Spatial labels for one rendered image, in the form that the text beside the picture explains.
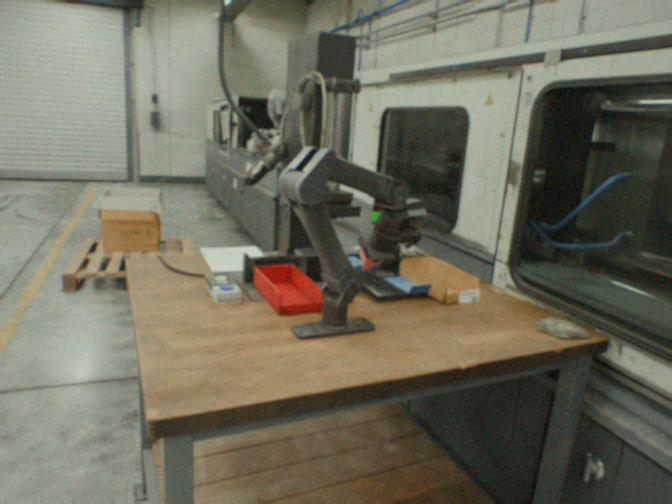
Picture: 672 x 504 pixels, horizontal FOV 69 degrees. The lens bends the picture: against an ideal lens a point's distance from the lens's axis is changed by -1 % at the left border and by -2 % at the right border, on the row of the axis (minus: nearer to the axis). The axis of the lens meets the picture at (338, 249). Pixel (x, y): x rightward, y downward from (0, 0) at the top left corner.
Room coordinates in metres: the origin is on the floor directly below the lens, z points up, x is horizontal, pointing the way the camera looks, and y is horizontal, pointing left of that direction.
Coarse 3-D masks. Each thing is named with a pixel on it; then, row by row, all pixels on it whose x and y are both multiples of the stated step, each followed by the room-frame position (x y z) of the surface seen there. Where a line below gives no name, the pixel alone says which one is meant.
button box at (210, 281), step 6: (168, 264) 1.51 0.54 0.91; (174, 270) 1.46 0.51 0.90; (180, 270) 1.45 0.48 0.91; (198, 276) 1.43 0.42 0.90; (204, 276) 1.37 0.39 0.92; (210, 276) 1.35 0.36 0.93; (228, 276) 1.37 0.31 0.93; (210, 282) 1.30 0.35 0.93; (216, 282) 1.30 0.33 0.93; (222, 282) 1.31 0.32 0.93; (228, 282) 1.31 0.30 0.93; (210, 288) 1.29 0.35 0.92
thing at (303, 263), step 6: (300, 258) 1.49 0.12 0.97; (360, 258) 1.53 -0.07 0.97; (300, 264) 1.49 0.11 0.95; (306, 264) 1.45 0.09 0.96; (312, 264) 1.46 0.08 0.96; (318, 264) 1.47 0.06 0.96; (300, 270) 1.48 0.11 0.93; (306, 270) 1.45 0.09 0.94; (312, 270) 1.46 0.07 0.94; (318, 270) 1.47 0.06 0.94; (312, 276) 1.46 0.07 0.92; (318, 276) 1.47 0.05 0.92; (360, 276) 1.53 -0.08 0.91
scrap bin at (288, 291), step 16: (256, 272) 1.36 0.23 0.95; (272, 272) 1.41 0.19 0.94; (288, 272) 1.43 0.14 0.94; (256, 288) 1.35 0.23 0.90; (272, 288) 1.22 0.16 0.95; (288, 288) 1.37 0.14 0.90; (304, 288) 1.33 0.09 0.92; (320, 288) 1.23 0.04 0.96; (272, 304) 1.22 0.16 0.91; (288, 304) 1.24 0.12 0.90; (304, 304) 1.19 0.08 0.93; (320, 304) 1.21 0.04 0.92
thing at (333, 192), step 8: (328, 184) 1.66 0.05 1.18; (336, 184) 1.52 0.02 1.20; (328, 192) 1.48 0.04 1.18; (336, 192) 1.49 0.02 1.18; (344, 192) 1.50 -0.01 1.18; (328, 200) 1.47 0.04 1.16; (336, 200) 1.47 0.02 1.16; (344, 200) 1.49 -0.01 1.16; (352, 200) 1.50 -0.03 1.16; (328, 208) 1.47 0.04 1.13; (336, 208) 1.49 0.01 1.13; (344, 208) 1.50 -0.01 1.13; (352, 208) 1.51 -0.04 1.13; (360, 208) 1.52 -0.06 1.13; (336, 216) 1.49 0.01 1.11; (344, 216) 1.50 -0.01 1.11; (352, 216) 1.51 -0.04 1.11
